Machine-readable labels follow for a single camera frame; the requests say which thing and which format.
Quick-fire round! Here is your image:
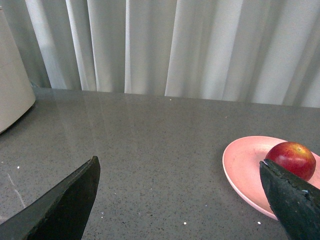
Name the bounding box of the white appliance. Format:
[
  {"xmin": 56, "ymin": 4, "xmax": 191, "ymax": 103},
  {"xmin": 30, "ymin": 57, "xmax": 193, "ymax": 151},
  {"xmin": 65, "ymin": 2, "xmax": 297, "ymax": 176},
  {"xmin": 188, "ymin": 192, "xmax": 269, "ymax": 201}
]
[{"xmin": 0, "ymin": 9, "xmax": 36, "ymax": 132}]

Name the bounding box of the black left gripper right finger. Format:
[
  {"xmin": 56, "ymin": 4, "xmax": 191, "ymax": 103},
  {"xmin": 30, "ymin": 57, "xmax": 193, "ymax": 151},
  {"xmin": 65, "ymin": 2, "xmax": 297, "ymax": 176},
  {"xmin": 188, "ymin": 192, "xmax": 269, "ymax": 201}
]
[{"xmin": 259, "ymin": 159, "xmax": 320, "ymax": 240}]

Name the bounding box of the red apple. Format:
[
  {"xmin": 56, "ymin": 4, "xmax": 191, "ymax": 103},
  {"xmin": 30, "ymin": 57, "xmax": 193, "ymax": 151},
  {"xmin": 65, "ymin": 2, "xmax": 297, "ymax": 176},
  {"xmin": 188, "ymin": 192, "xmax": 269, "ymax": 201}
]
[{"xmin": 265, "ymin": 141, "xmax": 317, "ymax": 181}]

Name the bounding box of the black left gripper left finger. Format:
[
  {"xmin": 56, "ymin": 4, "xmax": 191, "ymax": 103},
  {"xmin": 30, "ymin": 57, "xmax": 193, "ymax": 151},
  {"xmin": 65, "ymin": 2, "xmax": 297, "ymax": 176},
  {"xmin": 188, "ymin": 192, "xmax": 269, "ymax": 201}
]
[{"xmin": 0, "ymin": 156, "xmax": 101, "ymax": 240}]

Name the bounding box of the pink plate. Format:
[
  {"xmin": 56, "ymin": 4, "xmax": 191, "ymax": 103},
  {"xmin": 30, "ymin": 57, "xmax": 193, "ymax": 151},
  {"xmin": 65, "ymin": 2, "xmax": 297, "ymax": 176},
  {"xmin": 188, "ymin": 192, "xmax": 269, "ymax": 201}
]
[{"xmin": 221, "ymin": 135, "xmax": 320, "ymax": 221}]

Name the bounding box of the white curtain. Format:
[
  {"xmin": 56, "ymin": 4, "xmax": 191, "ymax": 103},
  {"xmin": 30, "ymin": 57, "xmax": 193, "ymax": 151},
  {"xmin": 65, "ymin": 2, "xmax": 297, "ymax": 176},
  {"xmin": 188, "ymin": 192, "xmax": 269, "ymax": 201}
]
[{"xmin": 0, "ymin": 0, "xmax": 320, "ymax": 108}]

